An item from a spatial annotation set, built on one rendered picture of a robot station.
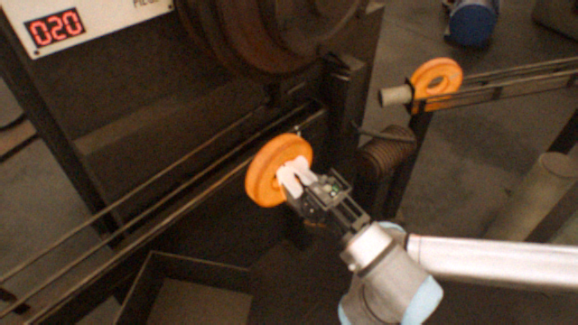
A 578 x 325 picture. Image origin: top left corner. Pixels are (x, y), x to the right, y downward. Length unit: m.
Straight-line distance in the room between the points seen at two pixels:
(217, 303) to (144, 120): 0.42
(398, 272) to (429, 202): 1.22
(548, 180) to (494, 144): 0.88
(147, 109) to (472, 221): 1.45
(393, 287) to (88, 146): 0.62
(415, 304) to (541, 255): 0.26
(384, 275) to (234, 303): 0.34
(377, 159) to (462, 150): 1.00
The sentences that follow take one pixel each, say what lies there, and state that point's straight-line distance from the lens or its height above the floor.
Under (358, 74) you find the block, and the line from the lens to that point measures 1.11.
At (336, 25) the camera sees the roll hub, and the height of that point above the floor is 1.02.
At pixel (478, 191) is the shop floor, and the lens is 1.99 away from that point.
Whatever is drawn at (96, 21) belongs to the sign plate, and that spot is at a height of 1.09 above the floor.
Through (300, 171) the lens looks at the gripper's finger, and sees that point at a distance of 0.72.
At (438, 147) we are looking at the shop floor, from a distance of 2.13.
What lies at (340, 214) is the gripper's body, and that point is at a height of 0.84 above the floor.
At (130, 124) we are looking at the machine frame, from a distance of 0.84.
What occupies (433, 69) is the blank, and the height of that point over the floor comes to 0.77.
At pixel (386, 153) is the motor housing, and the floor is 0.52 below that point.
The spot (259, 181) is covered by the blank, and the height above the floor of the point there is 0.86.
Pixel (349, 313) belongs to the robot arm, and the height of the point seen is 0.68.
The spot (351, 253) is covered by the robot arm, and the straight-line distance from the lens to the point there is 0.65.
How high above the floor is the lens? 1.38
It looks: 47 degrees down
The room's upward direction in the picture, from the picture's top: straight up
